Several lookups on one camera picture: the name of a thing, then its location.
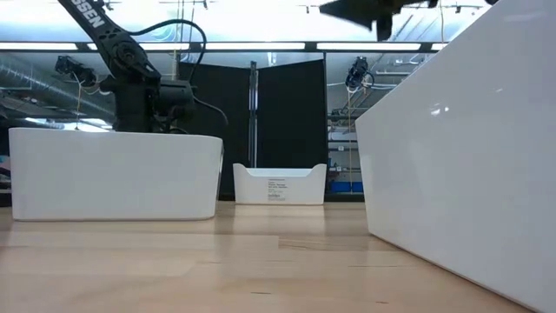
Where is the small white bin with label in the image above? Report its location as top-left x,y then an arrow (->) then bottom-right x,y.
232,163 -> 328,206

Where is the white bin for red blocks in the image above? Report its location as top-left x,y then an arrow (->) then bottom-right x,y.
8,126 -> 225,222

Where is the white bin for green blocks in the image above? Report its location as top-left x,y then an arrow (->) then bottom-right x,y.
354,0 -> 556,313

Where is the black horizontal beam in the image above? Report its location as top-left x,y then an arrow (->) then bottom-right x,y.
0,40 -> 449,54

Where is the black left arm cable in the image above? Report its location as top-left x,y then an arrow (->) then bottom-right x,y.
128,18 -> 229,127

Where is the black hanging device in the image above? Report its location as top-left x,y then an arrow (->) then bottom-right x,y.
54,55 -> 98,88
344,56 -> 376,90

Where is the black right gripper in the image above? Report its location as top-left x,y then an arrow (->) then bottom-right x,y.
319,0 -> 440,43

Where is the silver ventilation duct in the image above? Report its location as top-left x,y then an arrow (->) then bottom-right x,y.
0,59 -> 115,119

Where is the black folding screen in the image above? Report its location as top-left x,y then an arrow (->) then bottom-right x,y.
177,58 -> 329,202

